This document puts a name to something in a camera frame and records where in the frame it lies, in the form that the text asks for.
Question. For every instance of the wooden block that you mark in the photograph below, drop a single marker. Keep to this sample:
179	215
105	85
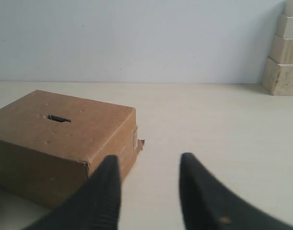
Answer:
278	78
282	50
285	27

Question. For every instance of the wooden block bottom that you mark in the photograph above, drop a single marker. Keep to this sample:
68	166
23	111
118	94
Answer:
278	78

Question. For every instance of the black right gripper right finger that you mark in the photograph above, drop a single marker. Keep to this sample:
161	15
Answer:
206	204

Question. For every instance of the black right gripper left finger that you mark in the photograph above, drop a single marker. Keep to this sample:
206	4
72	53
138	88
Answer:
95	206

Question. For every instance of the brown cardboard coin box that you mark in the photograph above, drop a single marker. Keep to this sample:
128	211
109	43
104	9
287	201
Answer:
50	144

